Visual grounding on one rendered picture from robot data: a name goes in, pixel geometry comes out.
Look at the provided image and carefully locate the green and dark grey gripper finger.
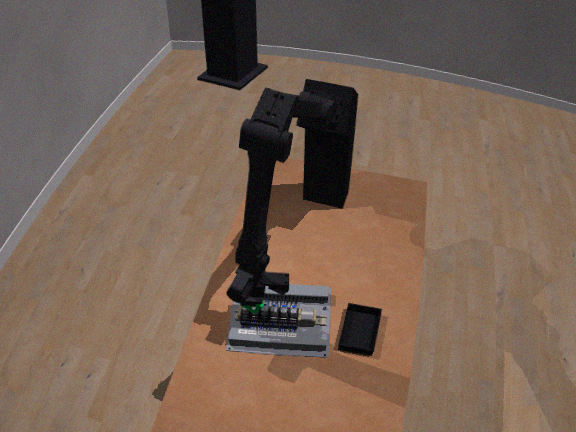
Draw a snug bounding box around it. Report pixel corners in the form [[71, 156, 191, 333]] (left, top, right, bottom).
[[241, 301, 264, 313]]

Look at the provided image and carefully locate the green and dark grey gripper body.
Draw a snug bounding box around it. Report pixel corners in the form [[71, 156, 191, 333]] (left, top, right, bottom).
[[240, 277, 264, 306]]

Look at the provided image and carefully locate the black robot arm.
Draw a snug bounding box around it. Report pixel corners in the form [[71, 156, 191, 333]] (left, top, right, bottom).
[[226, 88, 346, 304]]

